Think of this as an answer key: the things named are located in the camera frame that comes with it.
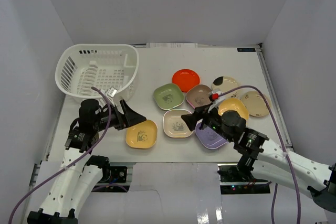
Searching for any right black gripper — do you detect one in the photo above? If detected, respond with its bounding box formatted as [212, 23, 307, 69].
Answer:
[181, 102, 234, 143]

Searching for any white square panda plate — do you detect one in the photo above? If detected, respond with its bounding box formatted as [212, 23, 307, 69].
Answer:
[163, 109, 194, 138]

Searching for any yellow square plate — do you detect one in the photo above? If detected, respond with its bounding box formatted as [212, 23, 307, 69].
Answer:
[125, 120, 158, 149]
[218, 98, 249, 121]

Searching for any purple square panda plate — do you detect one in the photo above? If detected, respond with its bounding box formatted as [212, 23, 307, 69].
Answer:
[195, 121, 228, 150]

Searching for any brown square panda plate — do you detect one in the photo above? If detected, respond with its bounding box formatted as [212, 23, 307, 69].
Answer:
[186, 84, 212, 108]

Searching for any green square panda plate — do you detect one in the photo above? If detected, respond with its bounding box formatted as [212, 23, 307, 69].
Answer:
[153, 83, 184, 111]

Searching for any red round plate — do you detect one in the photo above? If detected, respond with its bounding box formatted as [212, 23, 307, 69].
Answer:
[172, 69, 200, 92]

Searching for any cream plate with black patch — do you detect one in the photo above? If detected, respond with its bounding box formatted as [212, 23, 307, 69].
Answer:
[211, 76, 240, 93]

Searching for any cream round floral plate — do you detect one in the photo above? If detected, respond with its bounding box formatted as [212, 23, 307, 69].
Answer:
[240, 91, 269, 118]

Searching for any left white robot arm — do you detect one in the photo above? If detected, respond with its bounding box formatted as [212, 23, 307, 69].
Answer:
[27, 99, 146, 223]

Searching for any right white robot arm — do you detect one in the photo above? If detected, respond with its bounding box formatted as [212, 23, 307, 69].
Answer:
[181, 105, 335, 212]

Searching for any white plastic dish basket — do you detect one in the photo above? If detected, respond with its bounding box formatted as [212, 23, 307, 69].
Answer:
[55, 44, 140, 103]

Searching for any white paper sheet at back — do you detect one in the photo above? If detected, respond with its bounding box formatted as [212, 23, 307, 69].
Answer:
[146, 42, 198, 48]

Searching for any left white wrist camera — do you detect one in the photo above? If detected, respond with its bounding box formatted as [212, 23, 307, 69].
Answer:
[104, 87, 123, 107]

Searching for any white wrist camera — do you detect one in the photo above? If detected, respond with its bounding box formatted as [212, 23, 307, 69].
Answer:
[104, 87, 123, 107]
[208, 89, 225, 111]

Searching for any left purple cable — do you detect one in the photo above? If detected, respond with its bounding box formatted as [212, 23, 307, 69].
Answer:
[8, 86, 113, 224]

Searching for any purple cable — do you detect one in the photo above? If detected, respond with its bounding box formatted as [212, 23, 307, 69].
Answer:
[216, 85, 301, 224]
[8, 86, 113, 224]

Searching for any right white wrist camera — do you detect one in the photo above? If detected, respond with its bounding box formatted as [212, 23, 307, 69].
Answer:
[208, 89, 225, 111]

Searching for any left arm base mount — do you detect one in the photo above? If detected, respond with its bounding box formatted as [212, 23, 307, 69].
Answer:
[92, 163, 133, 193]

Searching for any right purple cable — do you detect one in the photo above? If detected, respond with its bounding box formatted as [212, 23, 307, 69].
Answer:
[216, 85, 301, 224]

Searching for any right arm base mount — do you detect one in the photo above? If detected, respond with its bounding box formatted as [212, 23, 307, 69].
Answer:
[217, 163, 270, 195]

